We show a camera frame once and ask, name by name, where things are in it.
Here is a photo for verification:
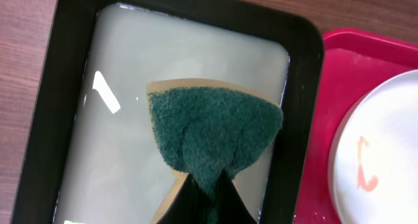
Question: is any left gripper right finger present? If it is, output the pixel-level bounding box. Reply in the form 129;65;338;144
216;170;257;224

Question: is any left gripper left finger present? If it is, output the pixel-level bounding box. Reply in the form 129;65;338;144
156;174;209;224

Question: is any green yellow sponge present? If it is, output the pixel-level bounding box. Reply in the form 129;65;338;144
146;78;283;223

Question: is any white plate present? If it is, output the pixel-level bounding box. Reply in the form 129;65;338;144
328;71;417;223

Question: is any black water tray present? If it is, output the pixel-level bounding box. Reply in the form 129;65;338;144
11;0;324;223

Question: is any red plastic tray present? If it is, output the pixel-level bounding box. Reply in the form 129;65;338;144
293;28;417;223

